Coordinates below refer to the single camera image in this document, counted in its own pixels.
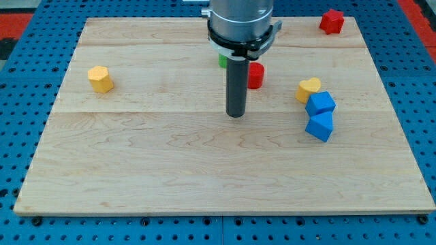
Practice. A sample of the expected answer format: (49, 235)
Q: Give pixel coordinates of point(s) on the red star block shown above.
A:
(332, 22)

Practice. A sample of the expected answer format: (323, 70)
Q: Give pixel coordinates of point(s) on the blue triangle block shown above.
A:
(320, 126)

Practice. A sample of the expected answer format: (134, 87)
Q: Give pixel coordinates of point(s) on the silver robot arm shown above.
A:
(241, 31)

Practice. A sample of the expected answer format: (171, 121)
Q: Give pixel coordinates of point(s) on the yellow heart block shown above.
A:
(306, 88)

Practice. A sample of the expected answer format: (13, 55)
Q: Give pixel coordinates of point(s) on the red cylinder block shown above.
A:
(256, 75)

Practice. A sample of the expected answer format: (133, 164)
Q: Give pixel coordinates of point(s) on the wooden board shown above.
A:
(161, 144)

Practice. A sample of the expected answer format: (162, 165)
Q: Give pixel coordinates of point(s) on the blue cube block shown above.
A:
(319, 103)

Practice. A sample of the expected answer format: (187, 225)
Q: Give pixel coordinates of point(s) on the black clamp ring mount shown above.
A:
(249, 50)

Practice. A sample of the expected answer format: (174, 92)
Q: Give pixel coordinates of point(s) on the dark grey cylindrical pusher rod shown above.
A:
(236, 87)

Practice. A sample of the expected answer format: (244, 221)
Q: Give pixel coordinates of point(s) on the yellow hexagon block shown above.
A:
(100, 80)

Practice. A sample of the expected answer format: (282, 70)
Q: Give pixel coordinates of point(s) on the green block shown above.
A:
(222, 61)

